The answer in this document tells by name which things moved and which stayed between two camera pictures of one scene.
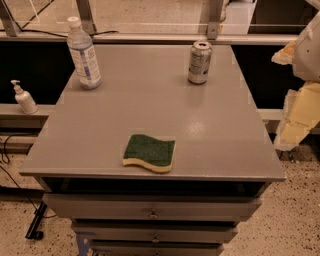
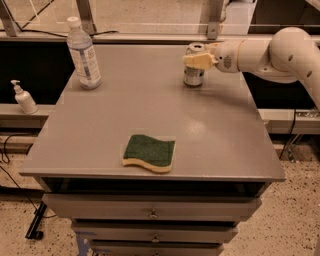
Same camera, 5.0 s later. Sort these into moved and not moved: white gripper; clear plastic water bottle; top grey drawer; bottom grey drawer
Moved: white gripper
Not moved: bottom grey drawer; top grey drawer; clear plastic water bottle
